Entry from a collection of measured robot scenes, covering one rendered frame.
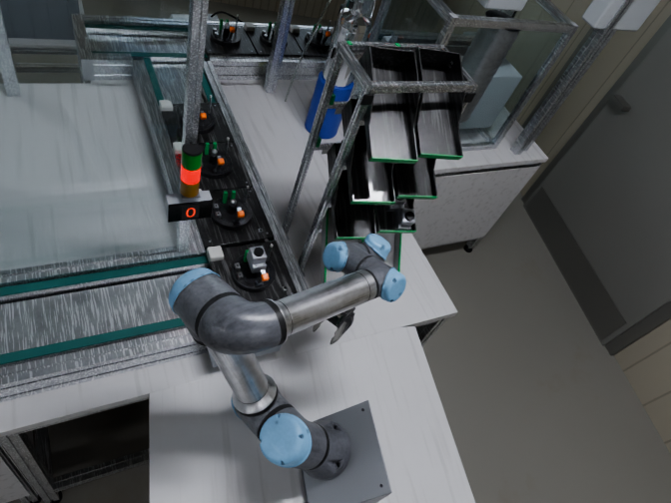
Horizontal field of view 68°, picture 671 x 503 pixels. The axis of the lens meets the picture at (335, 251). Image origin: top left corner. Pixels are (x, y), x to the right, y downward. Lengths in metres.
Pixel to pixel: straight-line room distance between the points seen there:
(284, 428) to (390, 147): 0.75
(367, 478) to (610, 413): 2.23
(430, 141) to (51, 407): 1.23
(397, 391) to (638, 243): 2.13
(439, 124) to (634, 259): 2.22
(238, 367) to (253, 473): 0.41
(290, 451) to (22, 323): 0.82
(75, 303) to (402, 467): 1.07
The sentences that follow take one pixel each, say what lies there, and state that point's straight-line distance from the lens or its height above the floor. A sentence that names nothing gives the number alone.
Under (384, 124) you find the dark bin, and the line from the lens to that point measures 1.35.
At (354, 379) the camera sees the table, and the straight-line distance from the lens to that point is 1.66.
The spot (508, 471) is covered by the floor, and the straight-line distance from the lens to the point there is 2.86.
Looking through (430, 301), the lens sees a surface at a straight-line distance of 1.94.
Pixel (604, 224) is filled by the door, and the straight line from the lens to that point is 3.60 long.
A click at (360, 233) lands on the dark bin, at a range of 1.54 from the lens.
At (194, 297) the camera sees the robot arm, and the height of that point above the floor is 1.44.
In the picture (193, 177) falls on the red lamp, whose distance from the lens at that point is 1.36.
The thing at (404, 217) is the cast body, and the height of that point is 1.26.
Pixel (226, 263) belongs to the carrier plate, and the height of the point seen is 0.97.
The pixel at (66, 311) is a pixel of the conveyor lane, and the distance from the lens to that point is 1.63.
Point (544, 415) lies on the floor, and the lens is 3.12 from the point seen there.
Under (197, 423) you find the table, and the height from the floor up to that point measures 0.86.
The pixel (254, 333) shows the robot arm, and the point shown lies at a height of 1.46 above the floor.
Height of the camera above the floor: 2.30
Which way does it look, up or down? 49 degrees down
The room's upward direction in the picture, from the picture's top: 24 degrees clockwise
